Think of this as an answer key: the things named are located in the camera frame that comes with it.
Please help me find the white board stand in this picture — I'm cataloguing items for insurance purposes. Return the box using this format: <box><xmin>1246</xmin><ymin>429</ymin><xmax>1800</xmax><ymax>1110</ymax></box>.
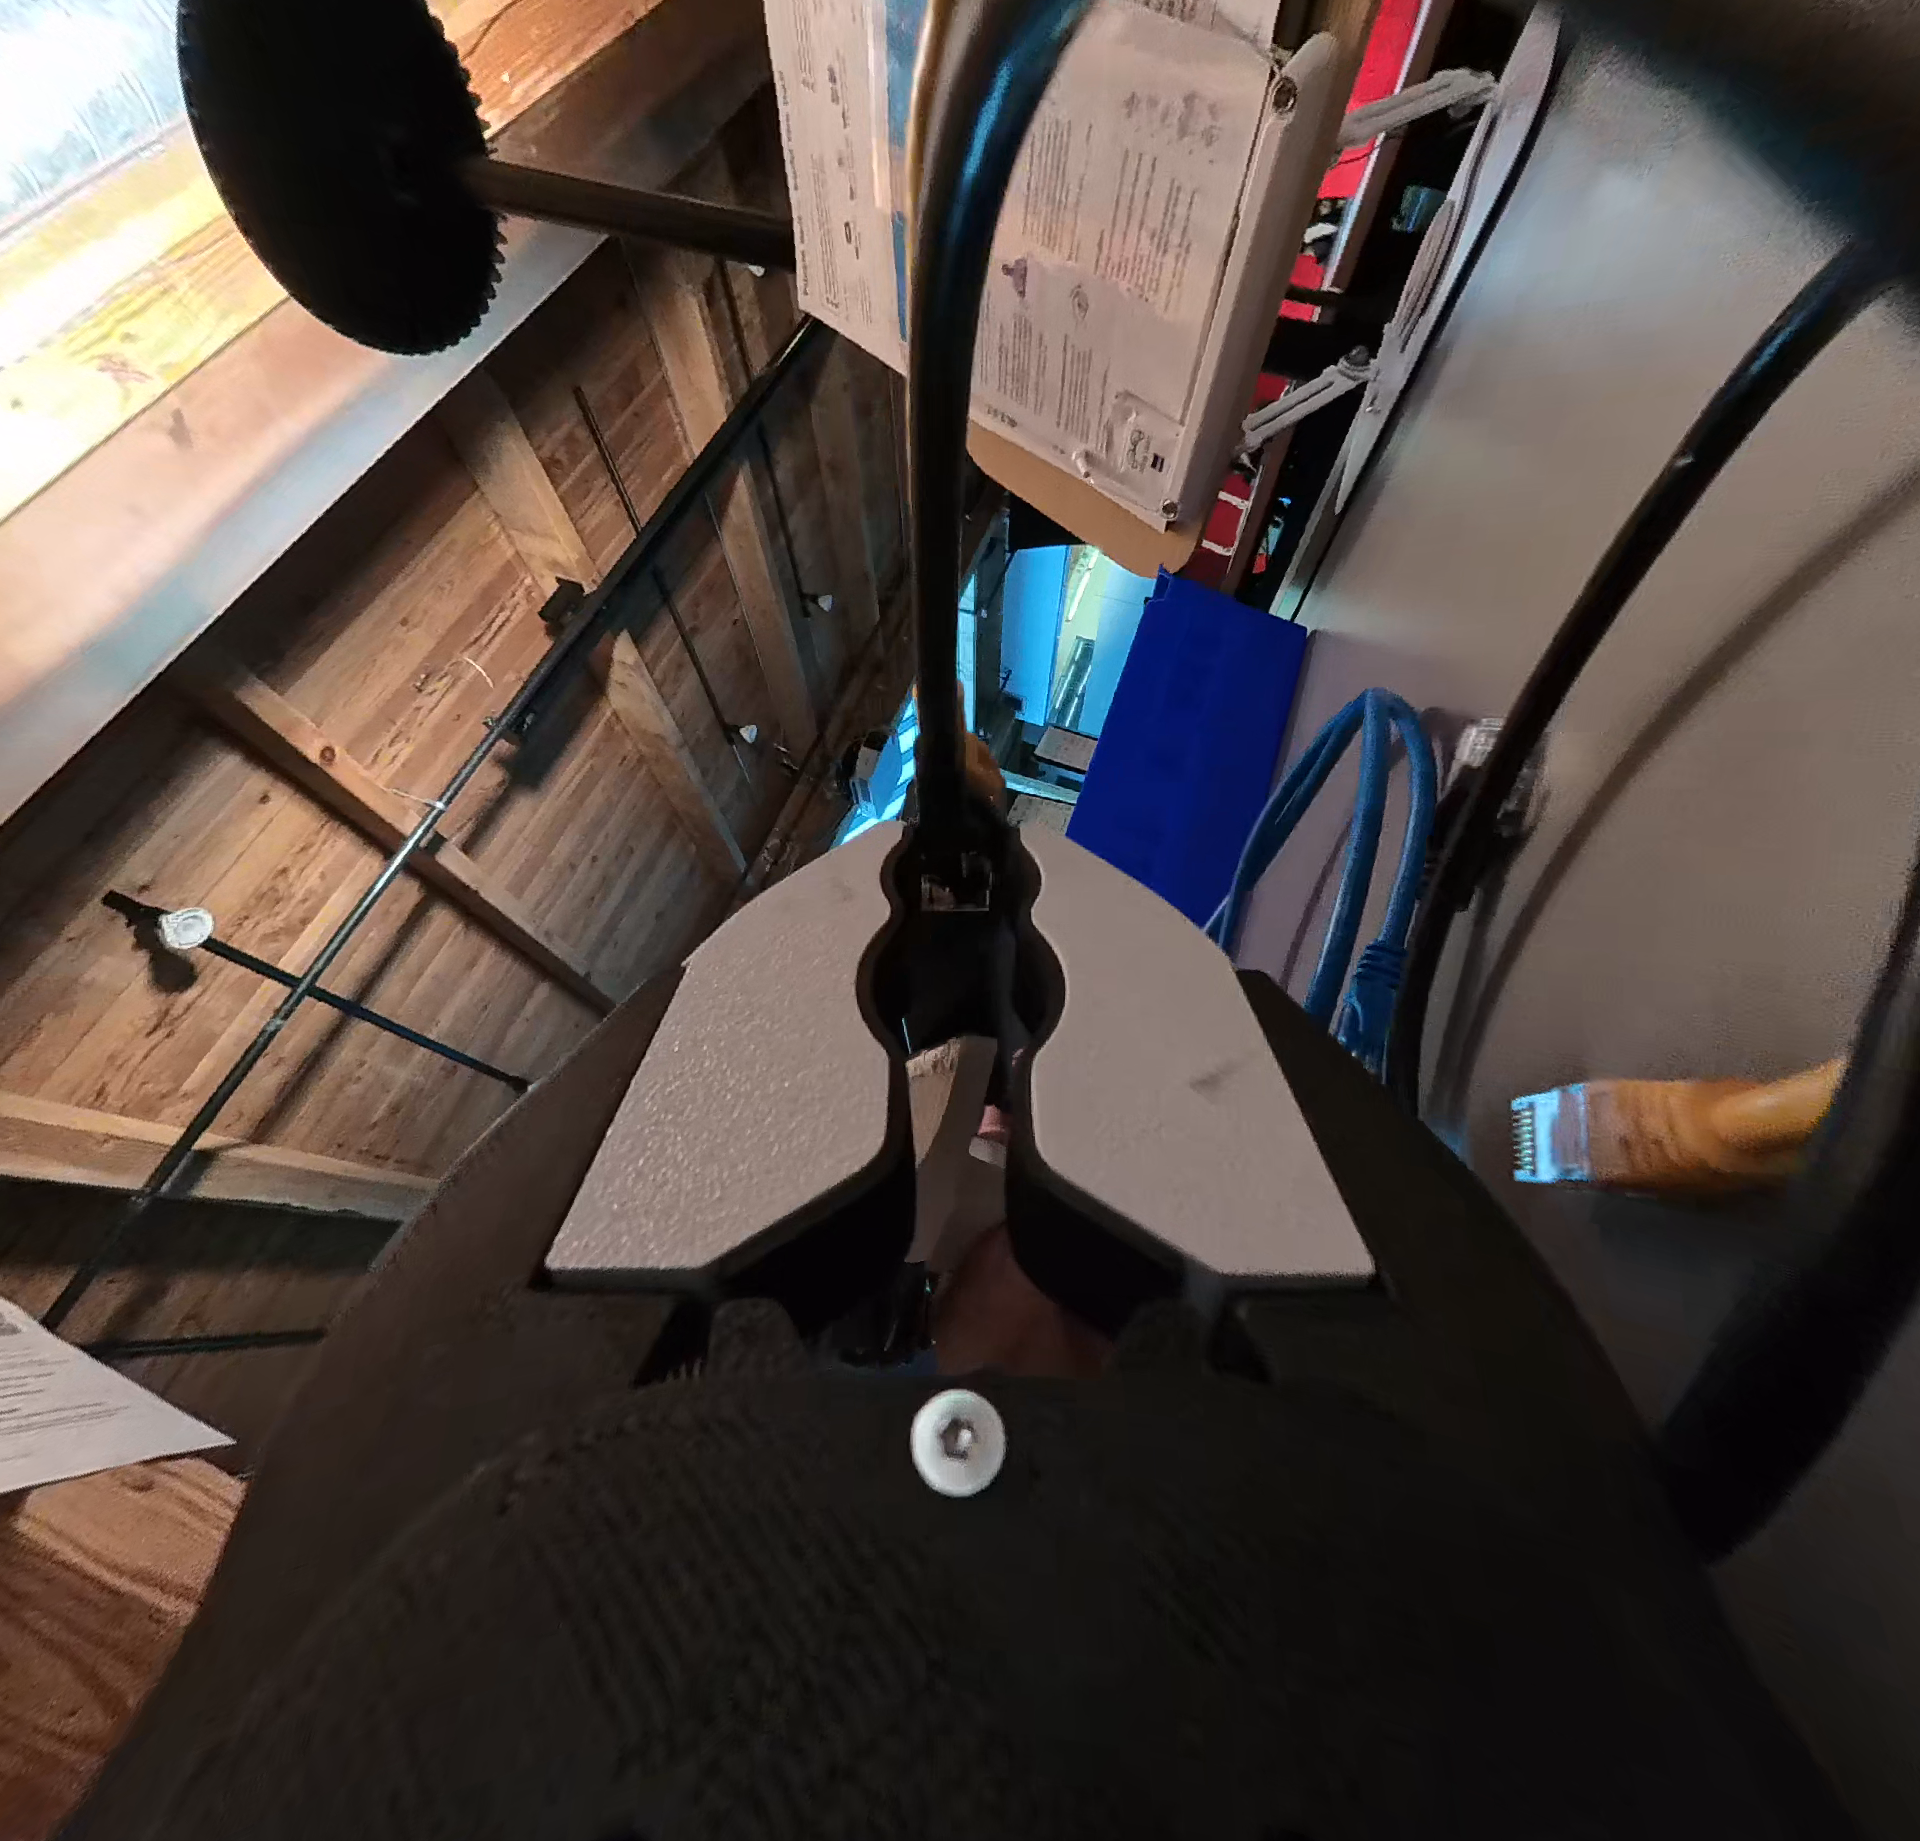
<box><xmin>1237</xmin><ymin>4</ymin><xmax>1567</xmax><ymax>539</ymax></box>

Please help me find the orange ethernet cable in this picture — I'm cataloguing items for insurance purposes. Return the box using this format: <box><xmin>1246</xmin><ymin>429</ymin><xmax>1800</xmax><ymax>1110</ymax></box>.
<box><xmin>1505</xmin><ymin>1054</ymin><xmax>1854</xmax><ymax>1198</ymax></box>

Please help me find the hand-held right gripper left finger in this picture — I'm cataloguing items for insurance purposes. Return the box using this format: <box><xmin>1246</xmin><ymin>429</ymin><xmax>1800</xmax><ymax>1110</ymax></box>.
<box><xmin>539</xmin><ymin>826</ymin><xmax>919</xmax><ymax>1372</ymax></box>

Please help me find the black network splitter box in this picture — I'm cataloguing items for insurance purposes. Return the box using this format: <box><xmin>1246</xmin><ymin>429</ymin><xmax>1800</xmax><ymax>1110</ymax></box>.
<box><xmin>890</xmin><ymin>822</ymin><xmax>1052</xmax><ymax>1055</ymax></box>

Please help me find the white printed paper sheet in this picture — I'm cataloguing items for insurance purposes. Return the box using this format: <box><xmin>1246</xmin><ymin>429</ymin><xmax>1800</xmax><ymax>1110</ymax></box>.
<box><xmin>0</xmin><ymin>1294</ymin><xmax>235</xmax><ymax>1499</ymax></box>

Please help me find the black ethernet cable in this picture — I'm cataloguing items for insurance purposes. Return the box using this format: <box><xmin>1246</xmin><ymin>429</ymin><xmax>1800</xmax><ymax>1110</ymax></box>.
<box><xmin>900</xmin><ymin>0</ymin><xmax>1920</xmax><ymax>1563</ymax></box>

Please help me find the blue ethernet cable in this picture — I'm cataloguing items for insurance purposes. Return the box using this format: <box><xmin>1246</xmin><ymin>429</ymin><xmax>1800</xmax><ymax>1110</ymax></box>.
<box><xmin>1199</xmin><ymin>686</ymin><xmax>1445</xmax><ymax>1082</ymax></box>

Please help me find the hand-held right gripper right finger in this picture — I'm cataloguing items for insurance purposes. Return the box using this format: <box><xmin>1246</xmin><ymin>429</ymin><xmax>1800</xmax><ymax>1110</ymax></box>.
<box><xmin>999</xmin><ymin>826</ymin><xmax>1376</xmax><ymax>1374</ymax></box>

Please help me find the silver air duct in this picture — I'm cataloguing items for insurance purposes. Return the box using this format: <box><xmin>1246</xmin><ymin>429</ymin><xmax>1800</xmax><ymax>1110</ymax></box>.
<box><xmin>0</xmin><ymin>0</ymin><xmax>452</xmax><ymax>247</ymax></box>

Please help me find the instruction sheet on stand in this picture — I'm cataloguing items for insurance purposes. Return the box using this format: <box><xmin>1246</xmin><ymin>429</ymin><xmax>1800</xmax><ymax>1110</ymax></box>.
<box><xmin>752</xmin><ymin>0</ymin><xmax>1342</xmax><ymax>539</ymax></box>

